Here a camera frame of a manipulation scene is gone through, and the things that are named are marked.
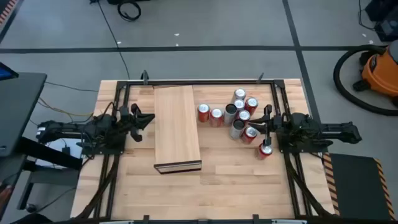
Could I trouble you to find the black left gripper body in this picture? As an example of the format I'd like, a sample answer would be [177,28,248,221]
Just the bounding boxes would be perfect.
[121,103,142,143]

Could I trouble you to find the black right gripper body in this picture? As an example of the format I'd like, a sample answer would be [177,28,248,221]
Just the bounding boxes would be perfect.
[262,105,283,146]

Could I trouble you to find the red cola can black script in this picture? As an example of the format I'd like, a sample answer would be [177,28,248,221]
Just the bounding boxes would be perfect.
[255,141,274,161]
[241,126,259,145]

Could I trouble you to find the red cola can white script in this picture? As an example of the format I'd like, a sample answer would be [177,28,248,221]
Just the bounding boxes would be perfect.
[235,110,251,124]
[244,96,259,116]

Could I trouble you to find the red soda can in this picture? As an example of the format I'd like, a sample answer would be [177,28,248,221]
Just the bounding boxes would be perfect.
[197,103,211,123]
[209,108,224,128]

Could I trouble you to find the orange shop vacuum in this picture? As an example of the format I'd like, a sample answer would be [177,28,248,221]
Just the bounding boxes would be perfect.
[333,44,398,117]
[353,39,398,106]

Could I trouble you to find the white paper sheet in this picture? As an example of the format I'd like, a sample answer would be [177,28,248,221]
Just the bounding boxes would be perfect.
[34,136,86,170]

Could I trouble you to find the black mat hazard-striped edges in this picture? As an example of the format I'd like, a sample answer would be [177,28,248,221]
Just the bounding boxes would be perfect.
[322,152,398,222]

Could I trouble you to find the black desk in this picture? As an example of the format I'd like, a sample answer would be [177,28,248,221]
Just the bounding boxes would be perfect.
[0,72,48,158]

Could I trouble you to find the dark monitor screen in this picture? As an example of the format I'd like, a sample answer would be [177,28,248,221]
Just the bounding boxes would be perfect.
[0,61,19,82]

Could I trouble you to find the black equipment case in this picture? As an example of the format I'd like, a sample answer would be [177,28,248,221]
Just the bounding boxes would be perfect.
[359,0,398,43]

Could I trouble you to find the wooden shelf black metal frame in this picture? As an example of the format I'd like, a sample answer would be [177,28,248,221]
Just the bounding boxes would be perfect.
[153,84,203,175]

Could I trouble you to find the black aluminium table frame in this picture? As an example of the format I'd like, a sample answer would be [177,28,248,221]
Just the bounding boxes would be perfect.
[74,79,335,224]

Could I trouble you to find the black cable bundle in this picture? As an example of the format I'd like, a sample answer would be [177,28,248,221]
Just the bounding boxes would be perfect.
[285,154,330,218]
[76,154,121,219]

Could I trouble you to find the black desk support frame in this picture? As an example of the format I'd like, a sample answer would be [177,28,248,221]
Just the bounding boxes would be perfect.
[17,136,83,212]

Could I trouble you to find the long black floor cable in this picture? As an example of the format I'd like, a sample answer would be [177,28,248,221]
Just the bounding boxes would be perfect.
[98,0,131,80]

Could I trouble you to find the coiled black cable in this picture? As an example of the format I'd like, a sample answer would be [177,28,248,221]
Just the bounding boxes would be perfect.
[116,0,142,22]

